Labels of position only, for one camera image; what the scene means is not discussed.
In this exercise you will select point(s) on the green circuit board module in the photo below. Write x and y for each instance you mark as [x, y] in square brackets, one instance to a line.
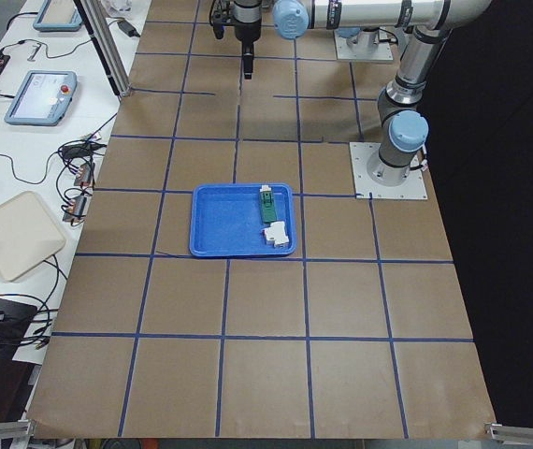
[267, 205]

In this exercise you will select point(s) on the near blue teach pendant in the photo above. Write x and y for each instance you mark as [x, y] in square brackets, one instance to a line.
[43, 98]

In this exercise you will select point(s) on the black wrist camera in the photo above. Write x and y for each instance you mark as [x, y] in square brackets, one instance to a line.
[220, 17]

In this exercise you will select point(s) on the black power adapter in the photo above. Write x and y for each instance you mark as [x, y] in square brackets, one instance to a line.
[128, 28]

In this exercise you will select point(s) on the far blue teach pendant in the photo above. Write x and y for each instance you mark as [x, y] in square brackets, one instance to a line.
[57, 16]

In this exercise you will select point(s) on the blue teach pendant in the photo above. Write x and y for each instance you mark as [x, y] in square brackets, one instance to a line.
[57, 16]
[43, 98]

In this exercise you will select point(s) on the beige plastic tray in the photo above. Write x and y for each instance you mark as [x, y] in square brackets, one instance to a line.
[28, 235]

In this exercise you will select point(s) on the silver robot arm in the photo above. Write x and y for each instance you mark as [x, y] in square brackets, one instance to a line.
[337, 71]

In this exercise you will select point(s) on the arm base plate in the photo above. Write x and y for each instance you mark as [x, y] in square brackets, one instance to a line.
[369, 45]
[373, 179]

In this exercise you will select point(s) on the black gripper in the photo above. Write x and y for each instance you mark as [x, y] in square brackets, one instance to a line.
[247, 32]

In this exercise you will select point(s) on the blue plastic tray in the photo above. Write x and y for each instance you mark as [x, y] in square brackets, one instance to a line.
[226, 220]

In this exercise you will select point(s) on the aluminium frame post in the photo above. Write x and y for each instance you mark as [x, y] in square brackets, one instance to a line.
[96, 25]

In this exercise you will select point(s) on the white plastic connector block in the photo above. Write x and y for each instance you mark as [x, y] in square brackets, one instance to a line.
[276, 234]

